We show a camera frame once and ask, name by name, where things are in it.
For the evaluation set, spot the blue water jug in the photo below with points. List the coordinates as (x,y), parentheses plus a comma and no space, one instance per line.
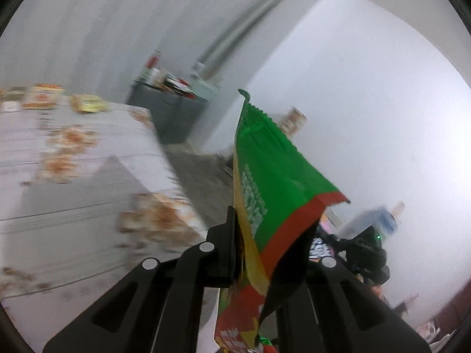
(386,220)

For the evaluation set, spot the tall patterned cardboard box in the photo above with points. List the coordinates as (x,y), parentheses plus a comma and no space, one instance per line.
(294,120)

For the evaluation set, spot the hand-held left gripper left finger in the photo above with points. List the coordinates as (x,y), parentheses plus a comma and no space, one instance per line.
(220,257)

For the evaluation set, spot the flowered tablecloth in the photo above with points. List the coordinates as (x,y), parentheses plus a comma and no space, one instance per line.
(73,198)

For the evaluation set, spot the red bottle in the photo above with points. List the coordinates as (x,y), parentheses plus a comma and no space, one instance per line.
(153,60)

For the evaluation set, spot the grey cabinet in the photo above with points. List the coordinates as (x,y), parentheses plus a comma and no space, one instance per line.
(162,117)

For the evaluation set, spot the yellow green snack packet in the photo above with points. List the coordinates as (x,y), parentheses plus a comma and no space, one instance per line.
(89,103)

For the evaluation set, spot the white water dispenser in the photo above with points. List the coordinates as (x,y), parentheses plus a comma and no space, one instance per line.
(355,226)

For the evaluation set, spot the green snack bag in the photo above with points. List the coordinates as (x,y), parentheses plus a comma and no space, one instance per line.
(272,176)

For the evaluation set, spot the orange white small box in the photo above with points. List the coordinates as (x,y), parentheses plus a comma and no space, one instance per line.
(41,96)

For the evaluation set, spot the green patterned box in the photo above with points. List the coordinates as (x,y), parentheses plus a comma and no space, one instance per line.
(206,88)

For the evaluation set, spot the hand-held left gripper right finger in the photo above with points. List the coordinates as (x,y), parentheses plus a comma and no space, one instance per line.
(331,301)

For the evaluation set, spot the white curtain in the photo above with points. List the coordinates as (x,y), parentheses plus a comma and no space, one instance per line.
(92,25)

